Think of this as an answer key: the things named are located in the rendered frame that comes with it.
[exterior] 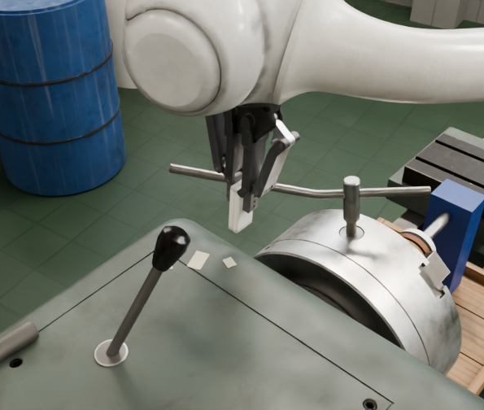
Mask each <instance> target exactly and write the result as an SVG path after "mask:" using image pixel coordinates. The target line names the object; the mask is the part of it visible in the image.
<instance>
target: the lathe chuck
mask: <svg viewBox="0 0 484 410"><path fill-rule="evenodd" d="M344 227H347V223H346V221H345V220H344V219H343V210H338V209H326V210H320V211H316V212H312V213H310V214H308V215H306V216H304V217H303V218H301V219H300V220H299V221H297V222H296V223H295V224H294V225H292V226H291V227H290V228H288V229H287V230H286V231H285V232H284V233H283V234H281V235H280V236H279V237H278V238H276V239H275V240H274V241H272V242H271V243H270V244H272V243H274V242H279V241H283V240H300V241H306V242H312V243H315V244H318V245H321V246H324V247H327V248H329V249H330V250H333V251H336V252H337V253H339V254H341V255H343V256H345V257H347V258H348V259H349V260H351V261H353V262H354V263H356V264H357V265H359V266H360V267H361V268H362V269H364V270H365V271H366V272H367V273H369V274H370V275H371V276H372V277H374V278H375V279H376V280H377V281H378V282H379V283H380V284H381V285H382V286H383V287H384V288H385V289H386V290H387V291H388V292H389V293H390V294H391V295H392V296H393V298H394V299H395V300H396V301H397V303H398V304H399V305H400V307H401V308H402V309H403V310H404V311H405V313H406V314H407V316H408V318H409V319H410V321H411V322H412V324H413V326H414V327H415V329H416V331H417V333H418V335H419V337H420V339H421V342H422V344H423V347H424V348H425V353H426V355H427V359H428V362H429V366H430V367H432V368H433V369H436V370H437V371H439V372H440V373H442V374H443V375H445V376H446V375H447V374H448V372H449V371H450V370H451V368H452V367H453V365H454V364H455V362H456V361H457V359H458V356H459V354H460V349H461V343H462V329H461V323H460V317H459V313H458V311H457V308H456V304H455V302H454V300H453V298H452V296H451V293H450V291H449V289H448V288H447V286H443V287H442V289H441V290H440V292H441V293H442V295H441V296H440V297H438V296H434V294H433V292H432V291H431V289H430V288H429V287H428V286H427V284H426V283H425V281H424V280H423V279H422V277H421V276H420V275H419V273H420V272H421V271H420V270H419V268H418V267H419V266H420V265H421V266H422V267H425V266H426V265H427V264H428V263H429V261H428V260H427V259H426V258H425V257H424V256H423V255H422V254H421V253H420V252H419V251H418V250H417V249H416V248H415V247H414V246H413V245H412V244H411V243H410V242H409V241H408V240H406V239H405V238H403V237H402V236H401V235H399V234H398V233H396V232H395V231H394V230H393V229H390V228H389V227H387V226H385V225H384V224H382V223H380V222H378V221H376V220H374V219H372V218H370V217H367V216H364V215H361V214H360V219H359V220H358V221H357V224H356V227H358V228H360V229H362V230H363V231H364V236H363V237H362V238H361V239H358V240H347V239H345V238H342V237H341V236H340V235H339V232H340V230H341V229H342V228H344ZM270 244H268V245H270Z"/></svg>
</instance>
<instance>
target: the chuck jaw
mask: <svg viewBox="0 0 484 410"><path fill-rule="evenodd" d="M423 256H424V257H425V258H426V259H427V260H428V261H429V263H428V264H427V265H426V266H425V267H422V266H421V265H420V266H419V267H418V268H419V270H420V271H421V272H420V273H419V275H420V276H421V277H422V279H423V280H424V281H425V283H426V284H427V286H428V287H429V288H430V289H431V291H432V292H433V294H434V296H438V297H440V296H441V295H442V293H441V292H440V290H441V289H442V287H443V283H442V281H443V280H444V278H445V277H446V276H447V275H448V274H449V273H450V271H449V269H448V268H447V266H446V265H445V264H444V263H443V261H442V260H441V258H440V257H439V256H438V254H437V252H436V251H431V252H429V253H426V254H424V255H423Z"/></svg>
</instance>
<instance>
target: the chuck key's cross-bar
mask: <svg viewBox="0 0 484 410"><path fill-rule="evenodd" d="M169 172H171V173H176V174H181V175H185V176H190V177H198V178H202V179H208V180H212V181H220V182H225V183H227V182H226V181H225V176H224V175H223V174H222V173H217V172H214V171H210V170H205V169H201V168H192V167H187V166H183V165H178V164H170V167H169ZM270 191H274V192H279V193H283V194H292V195H297V196H302V197H306V198H317V199H326V198H345V194H344V192H343V189H342V190H313V189H308V188H303V187H298V186H294V185H286V184H282V183H276V184H275V186H274V187H273V188H272V189H271V190H270ZM430 194H431V188H430V186H410V187H387V188H364V189H360V195H359V197H360V198H372V197H396V196H419V195H430Z"/></svg>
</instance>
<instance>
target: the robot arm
mask: <svg viewBox="0 0 484 410"><path fill-rule="evenodd" d="M124 14H125V18H124V29H123V41H122V56H123V60H124V65H125V67H126V70H127V72H128V74H129V76H130V78H131V80H132V81H133V83H134V84H135V85H136V87H137V88H138V89H139V91H140V92H141V93H142V94H143V95H144V96H145V97H146V98H147V99H148V100H149V101H151V102H152V103H154V104H155V105H156V106H157V107H159V108H161V109H163V110H165V111H167V112H169V113H172V114H174V115H177V116H187V117H200V116H205V119H206V123H207V132H208V137H209V142H210V147H211V156H212V161H213V166H214V169H215V171H216V172H217V173H222V174H223V175H224V176H225V181H226V182H227V194H226V197H227V200H228V201H229V229H231V230H233V231H234V232H235V233H238V232H240V231H241V230H242V229H244V228H245V227H247V226H248V225H249V224H250V223H251V222H252V214H253V210H254V209H256V208H257V206H258V198H260V197H262V196H263V195H264V194H266V193H267V192H269V191H270V190H271V189H272V188H273V187H274V186H275V184H276V182H277V178H278V176H279V174H280V172H281V169H282V167H283V164H284V162H285V160H286V157H287V155H288V153H289V151H290V148H291V147H292V146H293V145H294V144H295V143H296V142H298V141H299V139H300V136H299V134H298V133H297V132H295V131H293V132H291V133H290V132H289V131H288V129H287V128H286V127H285V125H284V124H283V123H282V121H283V113H282V110H281V104H282V103H283V102H285V101H286V100H288V99H290V98H293V97H294V96H296V95H299V94H303V93H306V92H316V91H319V92H327V93H333V94H341V95H346V96H352V97H356V98H365V99H371V100H377V101H383V102H391V103H415V104H435V103H470V102H484V28H463V29H424V28H411V27H406V26H402V25H397V24H392V23H389V22H386V21H383V20H379V19H376V18H373V17H372V16H369V15H366V14H364V13H362V12H360V11H357V10H356V9H355V8H353V7H351V6H349V5H348V4H347V3H346V2H344V1H343V0H127V1H126V4H125V9H124ZM271 131H273V140H272V141H271V142H270V144H271V145H272V147H271V148H270V149H269V151H268V153H267V155H266V158H265V160H264V155H265V146H266V141H267V140H268V137H269V133H270V132H271ZM223 157H225V158H224V159H223V160H222V158H223Z"/></svg>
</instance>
